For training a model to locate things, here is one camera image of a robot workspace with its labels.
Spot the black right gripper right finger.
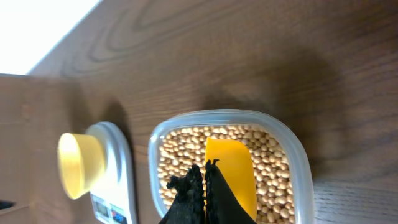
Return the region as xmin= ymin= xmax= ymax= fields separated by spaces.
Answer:
xmin=205 ymin=159 xmax=256 ymax=224

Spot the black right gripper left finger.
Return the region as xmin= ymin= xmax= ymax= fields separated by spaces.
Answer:
xmin=159 ymin=164 xmax=205 ymax=224

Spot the yellow plastic scoop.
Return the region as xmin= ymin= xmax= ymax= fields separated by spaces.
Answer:
xmin=205 ymin=138 xmax=257 ymax=221

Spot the white digital kitchen scale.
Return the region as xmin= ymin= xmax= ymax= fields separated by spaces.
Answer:
xmin=86 ymin=121 xmax=138 ymax=224

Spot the yellow plastic bowl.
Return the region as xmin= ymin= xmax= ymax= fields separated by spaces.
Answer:
xmin=57 ymin=133 xmax=106 ymax=200

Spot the soybeans pile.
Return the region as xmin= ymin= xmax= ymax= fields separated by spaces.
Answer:
xmin=157 ymin=124 xmax=295 ymax=223

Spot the clear plastic container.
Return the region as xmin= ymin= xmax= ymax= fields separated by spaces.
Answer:
xmin=148 ymin=109 xmax=314 ymax=223

